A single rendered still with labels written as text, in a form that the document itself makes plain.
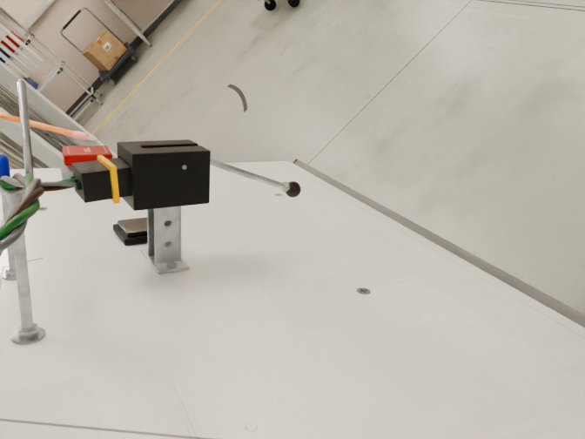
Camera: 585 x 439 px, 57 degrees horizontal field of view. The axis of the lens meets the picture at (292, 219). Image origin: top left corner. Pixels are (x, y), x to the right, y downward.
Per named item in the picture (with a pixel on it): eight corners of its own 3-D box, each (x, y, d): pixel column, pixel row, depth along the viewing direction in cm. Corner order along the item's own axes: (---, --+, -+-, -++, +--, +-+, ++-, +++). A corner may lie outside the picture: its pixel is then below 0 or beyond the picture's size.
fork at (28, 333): (45, 325, 31) (23, 77, 27) (50, 340, 30) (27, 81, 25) (7, 332, 30) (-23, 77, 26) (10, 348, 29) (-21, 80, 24)
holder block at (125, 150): (210, 203, 40) (211, 150, 38) (133, 211, 37) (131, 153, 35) (189, 188, 43) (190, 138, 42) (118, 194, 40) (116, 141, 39)
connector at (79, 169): (152, 192, 38) (151, 165, 37) (81, 203, 35) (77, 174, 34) (139, 181, 40) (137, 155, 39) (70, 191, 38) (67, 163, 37)
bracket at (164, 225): (189, 269, 40) (190, 206, 39) (158, 274, 39) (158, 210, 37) (169, 247, 44) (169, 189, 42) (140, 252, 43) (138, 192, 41)
